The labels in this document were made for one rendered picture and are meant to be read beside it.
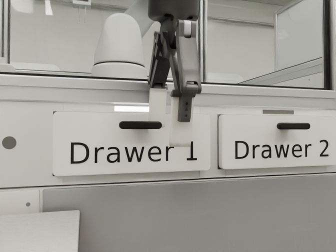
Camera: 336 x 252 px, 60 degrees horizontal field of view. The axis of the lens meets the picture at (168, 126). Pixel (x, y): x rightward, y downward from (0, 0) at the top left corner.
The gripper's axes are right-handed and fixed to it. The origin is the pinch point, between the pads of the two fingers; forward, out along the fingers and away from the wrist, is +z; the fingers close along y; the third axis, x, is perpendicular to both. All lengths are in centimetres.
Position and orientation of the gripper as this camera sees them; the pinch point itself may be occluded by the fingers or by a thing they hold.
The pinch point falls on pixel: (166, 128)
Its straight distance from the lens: 46.3
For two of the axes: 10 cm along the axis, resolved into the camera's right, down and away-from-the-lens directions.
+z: -0.5, 9.8, 1.8
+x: -9.6, 0.0, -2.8
